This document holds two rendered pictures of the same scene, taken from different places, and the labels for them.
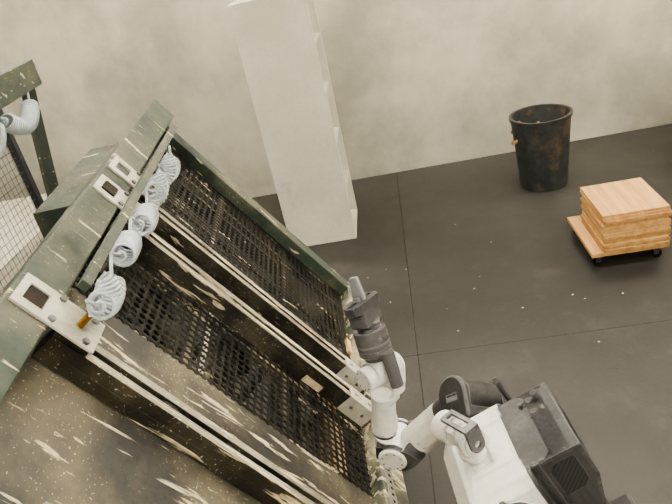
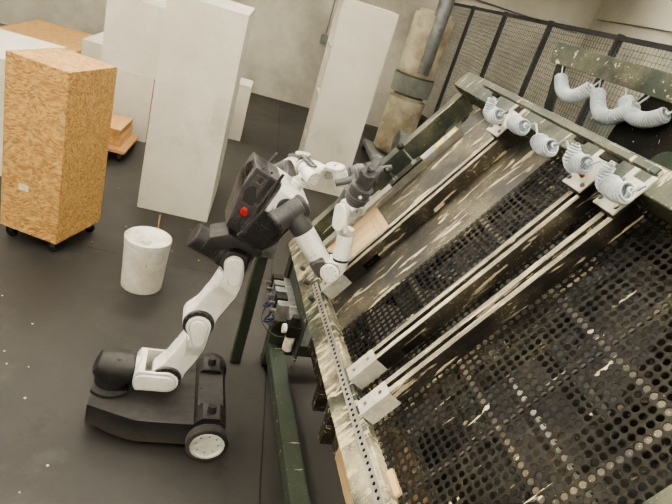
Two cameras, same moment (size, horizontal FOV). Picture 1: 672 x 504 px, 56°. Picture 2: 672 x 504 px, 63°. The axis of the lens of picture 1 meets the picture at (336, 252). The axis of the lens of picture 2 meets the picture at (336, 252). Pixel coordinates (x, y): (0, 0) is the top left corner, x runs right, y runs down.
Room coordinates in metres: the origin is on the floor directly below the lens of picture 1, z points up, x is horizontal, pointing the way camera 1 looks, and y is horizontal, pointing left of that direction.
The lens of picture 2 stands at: (3.20, -0.76, 2.13)
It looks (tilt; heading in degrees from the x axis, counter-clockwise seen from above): 25 degrees down; 159
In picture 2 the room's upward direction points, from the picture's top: 18 degrees clockwise
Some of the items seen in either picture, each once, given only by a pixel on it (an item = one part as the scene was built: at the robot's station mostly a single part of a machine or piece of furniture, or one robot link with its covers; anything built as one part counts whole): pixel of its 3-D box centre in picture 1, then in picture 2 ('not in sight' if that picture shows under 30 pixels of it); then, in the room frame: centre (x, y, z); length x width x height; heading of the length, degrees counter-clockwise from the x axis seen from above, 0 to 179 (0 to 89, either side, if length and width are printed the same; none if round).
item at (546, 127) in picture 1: (541, 148); not in sight; (5.21, -1.97, 0.33); 0.54 x 0.54 x 0.65
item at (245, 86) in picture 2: not in sight; (224, 105); (-4.22, -0.06, 0.36); 0.58 x 0.45 x 0.72; 82
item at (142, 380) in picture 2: not in sight; (157, 369); (1.02, -0.62, 0.28); 0.21 x 0.20 x 0.13; 88
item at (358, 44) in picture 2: not in sight; (341, 99); (-2.94, 1.06, 1.03); 0.60 x 0.58 x 2.05; 172
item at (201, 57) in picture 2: not in sight; (197, 105); (-1.81, -0.52, 0.88); 0.90 x 0.60 x 1.75; 172
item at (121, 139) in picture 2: not in sight; (106, 134); (-2.68, -1.30, 0.15); 0.61 x 0.51 x 0.31; 172
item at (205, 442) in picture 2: not in sight; (207, 442); (1.29, -0.36, 0.10); 0.20 x 0.05 x 0.20; 88
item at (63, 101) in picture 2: not in sight; (57, 152); (-0.71, -1.41, 0.63); 0.50 x 0.42 x 1.25; 154
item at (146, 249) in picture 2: not in sight; (146, 253); (-0.19, -0.75, 0.24); 0.32 x 0.30 x 0.47; 172
